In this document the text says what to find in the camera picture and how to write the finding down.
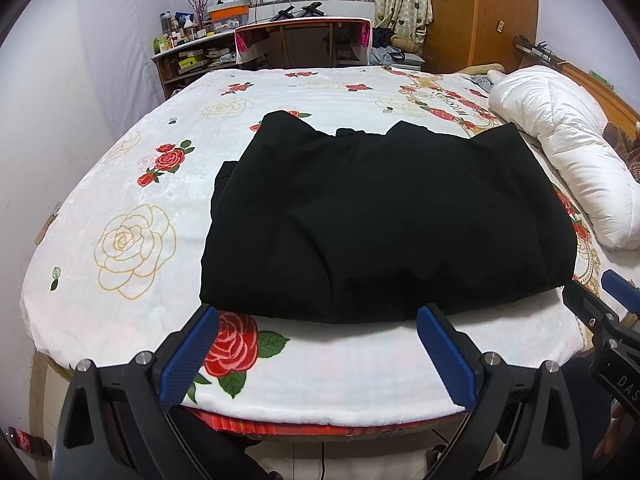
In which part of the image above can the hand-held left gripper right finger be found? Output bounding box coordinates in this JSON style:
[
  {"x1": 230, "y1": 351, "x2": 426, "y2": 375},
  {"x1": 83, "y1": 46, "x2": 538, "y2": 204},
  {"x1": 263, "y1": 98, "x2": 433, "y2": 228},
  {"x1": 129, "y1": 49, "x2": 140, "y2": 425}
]
[{"x1": 416, "y1": 304, "x2": 583, "y2": 480}]

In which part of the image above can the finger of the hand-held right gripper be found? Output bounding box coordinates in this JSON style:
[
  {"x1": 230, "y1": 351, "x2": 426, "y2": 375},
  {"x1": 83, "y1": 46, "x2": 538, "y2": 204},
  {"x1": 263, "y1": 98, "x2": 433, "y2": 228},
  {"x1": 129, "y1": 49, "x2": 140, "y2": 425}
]
[
  {"x1": 562, "y1": 282, "x2": 612, "y2": 331},
  {"x1": 601, "y1": 270, "x2": 640, "y2": 311}
]

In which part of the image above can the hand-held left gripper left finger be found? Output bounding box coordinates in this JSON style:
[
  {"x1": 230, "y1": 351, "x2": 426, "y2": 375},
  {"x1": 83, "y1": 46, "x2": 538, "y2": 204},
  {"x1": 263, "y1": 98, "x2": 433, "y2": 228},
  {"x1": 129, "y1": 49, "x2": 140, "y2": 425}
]
[{"x1": 52, "y1": 304, "x2": 221, "y2": 480}]

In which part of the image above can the black hooded coat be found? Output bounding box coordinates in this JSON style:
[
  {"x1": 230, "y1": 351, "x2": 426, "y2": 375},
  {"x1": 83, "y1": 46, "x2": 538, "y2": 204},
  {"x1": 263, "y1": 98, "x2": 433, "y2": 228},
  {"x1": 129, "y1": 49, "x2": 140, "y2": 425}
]
[{"x1": 199, "y1": 111, "x2": 578, "y2": 324}]

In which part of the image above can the pile of dark clothes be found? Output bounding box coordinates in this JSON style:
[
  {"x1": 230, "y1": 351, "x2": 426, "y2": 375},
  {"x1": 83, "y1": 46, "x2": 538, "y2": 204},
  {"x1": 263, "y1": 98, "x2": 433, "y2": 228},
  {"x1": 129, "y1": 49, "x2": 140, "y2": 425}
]
[{"x1": 370, "y1": 27, "x2": 426, "y2": 68}]

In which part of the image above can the person's right hand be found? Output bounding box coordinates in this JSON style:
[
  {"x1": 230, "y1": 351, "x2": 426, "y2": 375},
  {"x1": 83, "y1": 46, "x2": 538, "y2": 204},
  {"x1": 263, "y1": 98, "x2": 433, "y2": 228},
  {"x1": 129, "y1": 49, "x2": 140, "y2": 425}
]
[{"x1": 592, "y1": 402, "x2": 632, "y2": 461}]

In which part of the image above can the red striped bed sheet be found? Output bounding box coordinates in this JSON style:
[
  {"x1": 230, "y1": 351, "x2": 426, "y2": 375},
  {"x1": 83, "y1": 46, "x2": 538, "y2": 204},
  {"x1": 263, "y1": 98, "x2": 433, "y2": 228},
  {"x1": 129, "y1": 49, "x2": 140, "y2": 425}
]
[{"x1": 185, "y1": 407, "x2": 471, "y2": 441}]

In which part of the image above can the brown teddy bear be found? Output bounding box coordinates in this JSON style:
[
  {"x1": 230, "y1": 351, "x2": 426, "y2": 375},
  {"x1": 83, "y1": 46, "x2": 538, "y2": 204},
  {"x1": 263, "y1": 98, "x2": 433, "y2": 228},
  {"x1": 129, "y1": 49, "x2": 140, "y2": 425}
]
[{"x1": 602, "y1": 120, "x2": 640, "y2": 183}]

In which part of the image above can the white quilted duvet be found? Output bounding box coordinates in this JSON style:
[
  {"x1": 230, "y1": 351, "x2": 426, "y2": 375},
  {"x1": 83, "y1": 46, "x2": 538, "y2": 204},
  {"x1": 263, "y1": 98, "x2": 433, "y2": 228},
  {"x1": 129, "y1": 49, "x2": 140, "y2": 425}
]
[{"x1": 487, "y1": 65, "x2": 640, "y2": 251}]

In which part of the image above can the bed with rose blanket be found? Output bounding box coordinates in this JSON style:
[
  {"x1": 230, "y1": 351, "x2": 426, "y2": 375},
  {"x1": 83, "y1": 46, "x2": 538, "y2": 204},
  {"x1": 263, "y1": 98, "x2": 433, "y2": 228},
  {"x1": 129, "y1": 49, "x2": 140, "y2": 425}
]
[{"x1": 20, "y1": 66, "x2": 618, "y2": 426}]

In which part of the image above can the wooden headboard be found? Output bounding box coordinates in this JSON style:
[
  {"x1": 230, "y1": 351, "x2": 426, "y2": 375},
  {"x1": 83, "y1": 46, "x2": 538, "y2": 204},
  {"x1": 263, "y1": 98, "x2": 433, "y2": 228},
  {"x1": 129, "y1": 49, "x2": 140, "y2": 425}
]
[{"x1": 537, "y1": 57, "x2": 640, "y2": 126}]

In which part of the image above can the black and silver gadget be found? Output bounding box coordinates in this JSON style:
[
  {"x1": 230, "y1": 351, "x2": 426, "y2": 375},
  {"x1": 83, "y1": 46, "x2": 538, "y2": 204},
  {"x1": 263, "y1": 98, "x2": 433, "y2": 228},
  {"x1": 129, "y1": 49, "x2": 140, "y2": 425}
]
[{"x1": 512, "y1": 35, "x2": 568, "y2": 68}]

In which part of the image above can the beige cloth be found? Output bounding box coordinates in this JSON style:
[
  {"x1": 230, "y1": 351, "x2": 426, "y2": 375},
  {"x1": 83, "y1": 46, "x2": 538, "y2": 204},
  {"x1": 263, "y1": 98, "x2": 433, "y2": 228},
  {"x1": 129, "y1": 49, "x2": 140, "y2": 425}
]
[{"x1": 460, "y1": 62, "x2": 506, "y2": 76}]

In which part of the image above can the cluttered wooden shelf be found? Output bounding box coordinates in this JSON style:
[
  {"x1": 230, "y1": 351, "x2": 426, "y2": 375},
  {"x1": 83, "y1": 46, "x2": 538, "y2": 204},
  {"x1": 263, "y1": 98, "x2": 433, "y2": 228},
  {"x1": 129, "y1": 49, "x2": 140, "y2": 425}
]
[{"x1": 151, "y1": 35, "x2": 241, "y2": 101}]

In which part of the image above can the wooden wardrobe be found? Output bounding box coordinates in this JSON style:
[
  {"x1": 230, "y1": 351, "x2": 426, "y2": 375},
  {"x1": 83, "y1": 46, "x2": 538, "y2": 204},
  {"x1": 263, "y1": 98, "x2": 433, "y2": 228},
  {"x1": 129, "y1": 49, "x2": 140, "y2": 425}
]
[{"x1": 422, "y1": 0, "x2": 538, "y2": 75}]

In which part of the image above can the row of bottles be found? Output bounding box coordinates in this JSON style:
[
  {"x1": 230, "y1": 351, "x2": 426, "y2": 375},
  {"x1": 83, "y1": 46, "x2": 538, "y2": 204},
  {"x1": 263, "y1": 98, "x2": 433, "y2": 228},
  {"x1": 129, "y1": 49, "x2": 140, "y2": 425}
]
[{"x1": 152, "y1": 10, "x2": 211, "y2": 53}]

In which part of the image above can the orange storage box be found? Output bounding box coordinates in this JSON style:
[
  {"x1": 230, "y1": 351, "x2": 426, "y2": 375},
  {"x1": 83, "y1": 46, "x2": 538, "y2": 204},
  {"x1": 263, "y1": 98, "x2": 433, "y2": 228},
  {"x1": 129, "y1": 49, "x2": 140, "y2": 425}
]
[{"x1": 207, "y1": 2, "x2": 249, "y2": 23}]

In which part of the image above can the wooden desk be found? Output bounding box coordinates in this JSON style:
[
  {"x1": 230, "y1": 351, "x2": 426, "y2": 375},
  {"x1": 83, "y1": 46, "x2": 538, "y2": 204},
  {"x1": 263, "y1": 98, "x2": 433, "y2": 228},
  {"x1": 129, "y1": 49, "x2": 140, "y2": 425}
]
[{"x1": 234, "y1": 16, "x2": 373, "y2": 71}]

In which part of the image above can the black folding stand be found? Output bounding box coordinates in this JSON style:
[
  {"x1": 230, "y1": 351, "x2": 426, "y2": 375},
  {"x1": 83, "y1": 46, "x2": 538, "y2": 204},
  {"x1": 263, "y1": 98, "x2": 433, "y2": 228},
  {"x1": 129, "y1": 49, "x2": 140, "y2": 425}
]
[{"x1": 270, "y1": 4, "x2": 326, "y2": 23}]

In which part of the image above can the red tag black strap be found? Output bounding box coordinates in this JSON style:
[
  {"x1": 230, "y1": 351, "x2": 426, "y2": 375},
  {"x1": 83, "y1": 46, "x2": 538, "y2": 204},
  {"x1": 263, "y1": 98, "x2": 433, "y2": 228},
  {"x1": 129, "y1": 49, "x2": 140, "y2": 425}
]
[{"x1": 7, "y1": 425, "x2": 53, "y2": 461}]

